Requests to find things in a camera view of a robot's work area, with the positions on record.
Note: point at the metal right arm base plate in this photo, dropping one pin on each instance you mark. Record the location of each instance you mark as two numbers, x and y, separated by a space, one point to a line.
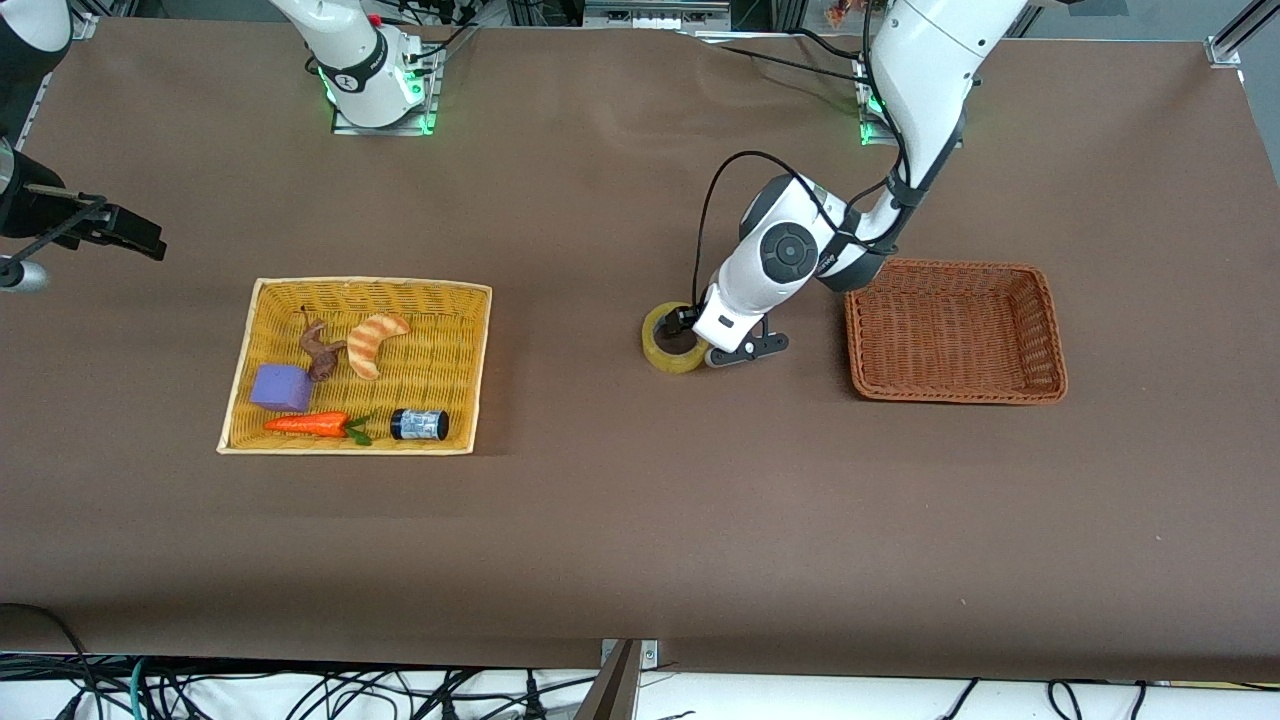
430 100

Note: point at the black lidded small jar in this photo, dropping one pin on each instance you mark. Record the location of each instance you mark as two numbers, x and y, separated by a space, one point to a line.
420 425

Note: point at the toy croissant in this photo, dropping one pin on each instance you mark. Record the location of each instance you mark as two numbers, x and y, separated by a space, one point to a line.
370 340

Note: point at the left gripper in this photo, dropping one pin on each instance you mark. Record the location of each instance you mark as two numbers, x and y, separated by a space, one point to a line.
687 318

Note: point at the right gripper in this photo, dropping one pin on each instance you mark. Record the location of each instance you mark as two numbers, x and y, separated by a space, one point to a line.
42 212

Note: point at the purple foam block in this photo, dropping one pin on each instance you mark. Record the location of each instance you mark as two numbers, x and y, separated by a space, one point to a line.
280 387

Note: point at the yellow wicker basket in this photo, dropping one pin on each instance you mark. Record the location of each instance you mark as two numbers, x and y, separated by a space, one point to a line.
440 400

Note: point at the brown toy lion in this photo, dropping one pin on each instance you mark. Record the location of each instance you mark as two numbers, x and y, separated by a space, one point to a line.
320 352

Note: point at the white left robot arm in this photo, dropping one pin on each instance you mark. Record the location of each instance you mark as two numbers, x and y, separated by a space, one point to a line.
930 60

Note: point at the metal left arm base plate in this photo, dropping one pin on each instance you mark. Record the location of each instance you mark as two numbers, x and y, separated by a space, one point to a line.
870 135

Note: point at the metal table edge bracket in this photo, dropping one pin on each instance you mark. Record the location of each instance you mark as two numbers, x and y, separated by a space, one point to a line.
615 685

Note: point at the aluminium table corner bracket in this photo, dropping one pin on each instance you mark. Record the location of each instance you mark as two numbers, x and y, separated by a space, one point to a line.
85 27
1235 40

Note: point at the silver background equipment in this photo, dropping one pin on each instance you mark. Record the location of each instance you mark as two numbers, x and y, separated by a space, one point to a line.
655 14

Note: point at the clear yellowish tape roll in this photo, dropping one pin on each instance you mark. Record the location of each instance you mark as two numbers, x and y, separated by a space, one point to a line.
665 355

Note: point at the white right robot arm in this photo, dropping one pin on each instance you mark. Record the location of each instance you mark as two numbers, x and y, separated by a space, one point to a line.
360 80

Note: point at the orange toy carrot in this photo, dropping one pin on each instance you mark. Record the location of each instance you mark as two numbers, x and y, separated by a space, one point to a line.
305 424

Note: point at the orange background object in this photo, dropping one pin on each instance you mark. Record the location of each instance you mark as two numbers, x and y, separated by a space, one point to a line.
848 10

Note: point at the brown wicker basket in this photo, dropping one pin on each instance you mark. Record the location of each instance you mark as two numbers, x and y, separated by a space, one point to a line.
950 335

